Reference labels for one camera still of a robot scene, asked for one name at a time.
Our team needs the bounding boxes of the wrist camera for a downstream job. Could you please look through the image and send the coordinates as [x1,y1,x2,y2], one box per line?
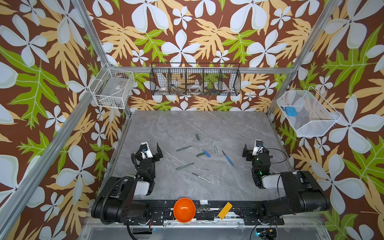
[252,140,264,156]
[139,142,153,160]

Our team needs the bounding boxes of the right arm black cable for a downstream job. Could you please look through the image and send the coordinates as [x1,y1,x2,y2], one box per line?
[265,147,289,165]

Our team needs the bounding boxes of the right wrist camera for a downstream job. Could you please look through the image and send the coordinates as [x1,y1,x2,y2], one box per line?
[252,140,264,156]

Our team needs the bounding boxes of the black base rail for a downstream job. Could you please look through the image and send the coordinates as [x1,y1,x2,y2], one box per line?
[126,200,285,226]

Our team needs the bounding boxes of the orange bowl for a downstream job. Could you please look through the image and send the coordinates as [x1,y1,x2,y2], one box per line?
[173,198,196,224]

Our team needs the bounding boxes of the blue pen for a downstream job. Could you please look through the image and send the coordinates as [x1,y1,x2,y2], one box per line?
[222,151,235,167]

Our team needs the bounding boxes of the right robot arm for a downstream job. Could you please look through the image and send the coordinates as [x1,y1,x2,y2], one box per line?
[242,141,331,219]

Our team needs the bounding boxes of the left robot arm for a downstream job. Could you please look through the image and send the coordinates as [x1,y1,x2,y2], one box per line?
[91,142,163,225]

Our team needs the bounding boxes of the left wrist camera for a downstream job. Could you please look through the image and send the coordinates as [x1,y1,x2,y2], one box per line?
[139,142,153,160]

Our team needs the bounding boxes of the light green pen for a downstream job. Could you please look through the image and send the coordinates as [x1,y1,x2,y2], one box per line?
[192,173,212,183]

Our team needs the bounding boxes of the black wire basket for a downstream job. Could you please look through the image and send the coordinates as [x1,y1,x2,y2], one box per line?
[149,63,242,96]

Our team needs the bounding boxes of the yellow block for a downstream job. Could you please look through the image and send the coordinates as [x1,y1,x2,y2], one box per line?
[218,202,233,220]

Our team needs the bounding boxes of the blue object in basket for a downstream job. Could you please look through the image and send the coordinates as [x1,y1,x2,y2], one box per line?
[285,107,298,117]

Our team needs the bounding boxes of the white wire basket left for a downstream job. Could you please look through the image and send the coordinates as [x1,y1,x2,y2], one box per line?
[90,66,136,109]

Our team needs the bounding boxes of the white wire basket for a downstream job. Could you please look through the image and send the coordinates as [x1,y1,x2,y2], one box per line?
[277,87,342,138]
[90,66,136,109]

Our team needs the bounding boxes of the dark green pen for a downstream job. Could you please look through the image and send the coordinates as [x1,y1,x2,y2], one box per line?
[176,163,195,171]
[176,145,194,152]

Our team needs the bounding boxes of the white wire basket right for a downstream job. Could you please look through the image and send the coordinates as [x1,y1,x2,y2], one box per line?
[277,87,342,138]

